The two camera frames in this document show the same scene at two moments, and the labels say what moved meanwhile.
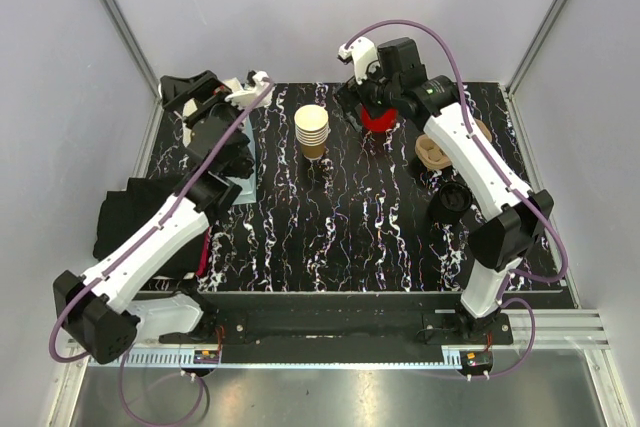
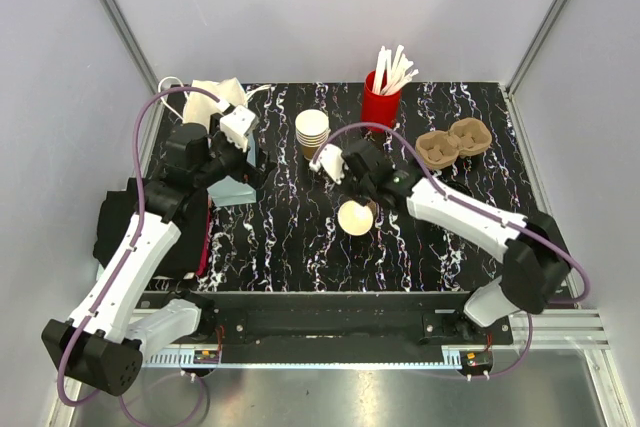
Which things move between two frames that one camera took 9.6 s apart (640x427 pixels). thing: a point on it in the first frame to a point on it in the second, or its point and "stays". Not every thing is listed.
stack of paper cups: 312,130 stays
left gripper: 207,91 to 246,172
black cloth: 128,214 stays
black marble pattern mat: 335,209 stays
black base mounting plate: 345,320 stays
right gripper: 349,96 to 361,200
